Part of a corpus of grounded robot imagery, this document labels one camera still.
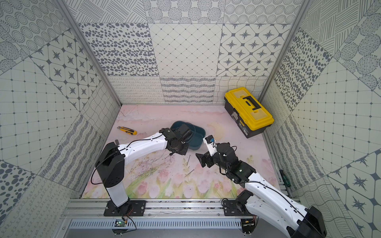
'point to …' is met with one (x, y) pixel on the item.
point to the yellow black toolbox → (247, 112)
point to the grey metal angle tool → (116, 142)
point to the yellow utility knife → (127, 130)
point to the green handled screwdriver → (285, 178)
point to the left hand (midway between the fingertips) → (185, 148)
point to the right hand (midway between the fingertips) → (204, 151)
